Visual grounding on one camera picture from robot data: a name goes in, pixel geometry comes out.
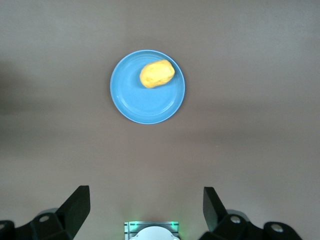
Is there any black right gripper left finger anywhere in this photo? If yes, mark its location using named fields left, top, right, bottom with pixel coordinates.
left=0, top=185, right=91, bottom=240

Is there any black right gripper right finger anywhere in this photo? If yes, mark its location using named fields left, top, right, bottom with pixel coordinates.
left=202, top=186, right=305, bottom=240

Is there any yellow potato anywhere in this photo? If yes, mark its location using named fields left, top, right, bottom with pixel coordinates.
left=139, top=59, right=176, bottom=89

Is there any brown table cover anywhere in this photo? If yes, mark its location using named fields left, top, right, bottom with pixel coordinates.
left=0, top=0, right=320, bottom=240

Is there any blue round plate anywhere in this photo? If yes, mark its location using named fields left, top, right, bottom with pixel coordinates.
left=109, top=49, right=186, bottom=125

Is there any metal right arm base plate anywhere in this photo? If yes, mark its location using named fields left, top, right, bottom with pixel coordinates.
left=124, top=220, right=181, bottom=240

